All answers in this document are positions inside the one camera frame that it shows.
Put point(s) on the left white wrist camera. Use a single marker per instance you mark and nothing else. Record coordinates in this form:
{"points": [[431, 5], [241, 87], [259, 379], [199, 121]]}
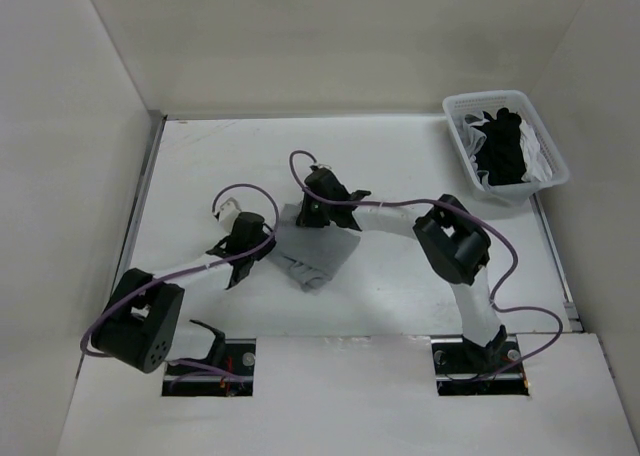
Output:
{"points": [[227, 214]]}

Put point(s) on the grey tank top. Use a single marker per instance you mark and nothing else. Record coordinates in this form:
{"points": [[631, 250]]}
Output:
{"points": [[311, 257]]}

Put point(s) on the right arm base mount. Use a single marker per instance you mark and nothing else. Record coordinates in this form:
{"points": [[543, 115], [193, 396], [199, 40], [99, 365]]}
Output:
{"points": [[456, 375]]}

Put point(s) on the white tank top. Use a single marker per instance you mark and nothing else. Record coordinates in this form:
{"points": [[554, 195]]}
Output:
{"points": [[537, 169]]}

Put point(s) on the light grey garment in basket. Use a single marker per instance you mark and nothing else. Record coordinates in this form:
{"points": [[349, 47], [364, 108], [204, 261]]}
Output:
{"points": [[472, 137]]}

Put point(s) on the black tank top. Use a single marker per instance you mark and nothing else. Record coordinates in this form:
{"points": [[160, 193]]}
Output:
{"points": [[501, 157]]}

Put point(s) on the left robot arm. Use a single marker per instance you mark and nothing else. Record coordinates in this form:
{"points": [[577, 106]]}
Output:
{"points": [[142, 324]]}

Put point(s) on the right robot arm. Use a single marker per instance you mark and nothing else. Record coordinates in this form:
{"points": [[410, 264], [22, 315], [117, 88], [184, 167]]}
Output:
{"points": [[457, 250]]}

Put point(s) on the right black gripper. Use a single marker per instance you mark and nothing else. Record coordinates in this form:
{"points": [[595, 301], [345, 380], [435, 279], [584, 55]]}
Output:
{"points": [[308, 219]]}

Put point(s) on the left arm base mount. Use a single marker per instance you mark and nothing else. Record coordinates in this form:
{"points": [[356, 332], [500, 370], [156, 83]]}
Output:
{"points": [[235, 371]]}

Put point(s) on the white plastic basket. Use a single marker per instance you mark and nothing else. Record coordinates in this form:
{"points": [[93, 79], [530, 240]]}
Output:
{"points": [[458, 106]]}

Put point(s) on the metal table edge rail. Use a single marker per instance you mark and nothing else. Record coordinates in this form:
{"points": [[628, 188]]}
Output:
{"points": [[158, 122]]}

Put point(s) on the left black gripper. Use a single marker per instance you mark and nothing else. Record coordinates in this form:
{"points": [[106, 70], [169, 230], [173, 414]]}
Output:
{"points": [[264, 250]]}

